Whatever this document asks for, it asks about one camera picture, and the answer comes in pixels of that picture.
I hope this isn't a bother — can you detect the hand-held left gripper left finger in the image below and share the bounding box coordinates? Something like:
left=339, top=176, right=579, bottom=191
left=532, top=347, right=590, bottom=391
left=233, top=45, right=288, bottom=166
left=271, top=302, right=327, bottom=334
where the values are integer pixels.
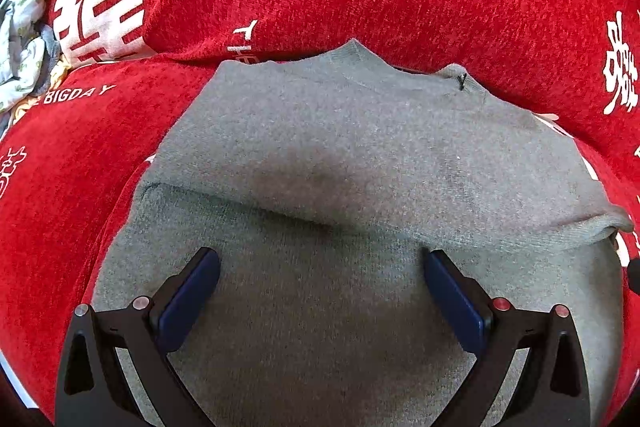
left=54, top=247, right=222, bottom=427

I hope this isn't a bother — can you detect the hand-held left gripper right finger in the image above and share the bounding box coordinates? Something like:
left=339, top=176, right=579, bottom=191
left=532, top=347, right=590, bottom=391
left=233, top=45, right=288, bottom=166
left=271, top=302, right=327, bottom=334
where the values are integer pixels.
left=424, top=249, right=592, bottom=427

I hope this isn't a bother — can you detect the grey knit sweater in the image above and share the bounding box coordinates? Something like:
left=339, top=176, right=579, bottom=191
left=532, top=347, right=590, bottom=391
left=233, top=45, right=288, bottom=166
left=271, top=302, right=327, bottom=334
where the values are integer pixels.
left=90, top=38, right=636, bottom=427

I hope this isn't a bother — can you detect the yellow patterned cloth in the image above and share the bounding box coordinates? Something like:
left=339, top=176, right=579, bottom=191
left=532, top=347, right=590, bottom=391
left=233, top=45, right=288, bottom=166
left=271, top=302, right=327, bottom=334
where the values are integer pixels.
left=14, top=57, right=72, bottom=118

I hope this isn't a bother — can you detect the small grey cloth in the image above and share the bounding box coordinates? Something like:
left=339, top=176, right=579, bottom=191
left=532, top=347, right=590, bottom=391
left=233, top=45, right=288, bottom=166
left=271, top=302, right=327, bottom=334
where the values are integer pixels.
left=34, top=24, right=64, bottom=94

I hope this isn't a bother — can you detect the white patterned cloth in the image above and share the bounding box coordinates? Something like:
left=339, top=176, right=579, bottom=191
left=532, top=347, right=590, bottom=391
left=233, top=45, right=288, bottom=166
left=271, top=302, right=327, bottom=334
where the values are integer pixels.
left=0, top=0, right=53, bottom=112

